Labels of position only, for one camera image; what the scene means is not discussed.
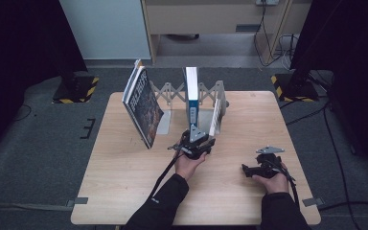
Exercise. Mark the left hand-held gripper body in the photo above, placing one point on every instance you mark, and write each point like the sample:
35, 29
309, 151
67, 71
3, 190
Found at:
195, 145

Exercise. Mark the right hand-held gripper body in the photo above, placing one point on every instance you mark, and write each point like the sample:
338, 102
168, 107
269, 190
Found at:
268, 163

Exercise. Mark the white caterpillar picture book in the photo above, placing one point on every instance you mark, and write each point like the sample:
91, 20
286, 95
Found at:
215, 116

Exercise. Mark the thick blue book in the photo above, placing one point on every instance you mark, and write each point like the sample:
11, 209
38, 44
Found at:
192, 96

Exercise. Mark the expandable metal book rack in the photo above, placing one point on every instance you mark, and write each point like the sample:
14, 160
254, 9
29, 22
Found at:
172, 92

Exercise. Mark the dark cover magazine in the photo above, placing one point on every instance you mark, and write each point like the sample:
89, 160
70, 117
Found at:
144, 111

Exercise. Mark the magazine with portrait cover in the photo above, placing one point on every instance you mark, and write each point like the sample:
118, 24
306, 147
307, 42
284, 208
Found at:
132, 75

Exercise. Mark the person's left hand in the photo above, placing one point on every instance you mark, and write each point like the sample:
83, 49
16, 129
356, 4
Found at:
188, 166

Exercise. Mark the person's right hand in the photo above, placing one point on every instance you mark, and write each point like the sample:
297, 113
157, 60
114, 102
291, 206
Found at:
273, 185

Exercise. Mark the grey tape piece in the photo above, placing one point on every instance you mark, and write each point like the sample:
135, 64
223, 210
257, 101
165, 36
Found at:
78, 201
313, 201

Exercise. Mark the black yellow striped stand base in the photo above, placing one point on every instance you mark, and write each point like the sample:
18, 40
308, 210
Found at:
76, 91
295, 89

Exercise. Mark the dark round object under desk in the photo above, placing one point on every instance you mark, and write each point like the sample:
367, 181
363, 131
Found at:
182, 36

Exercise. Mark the light wooden desk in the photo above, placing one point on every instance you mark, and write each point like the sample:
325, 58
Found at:
204, 16

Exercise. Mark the black curtain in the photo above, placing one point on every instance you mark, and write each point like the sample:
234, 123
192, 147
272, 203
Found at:
19, 57
354, 64

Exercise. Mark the white panel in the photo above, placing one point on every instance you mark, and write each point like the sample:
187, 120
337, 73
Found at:
105, 28

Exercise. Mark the white power strip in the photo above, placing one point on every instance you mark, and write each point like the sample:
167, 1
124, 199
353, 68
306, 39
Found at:
266, 2

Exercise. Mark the grey floor strip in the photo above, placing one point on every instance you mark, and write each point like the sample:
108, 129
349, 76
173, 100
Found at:
25, 207

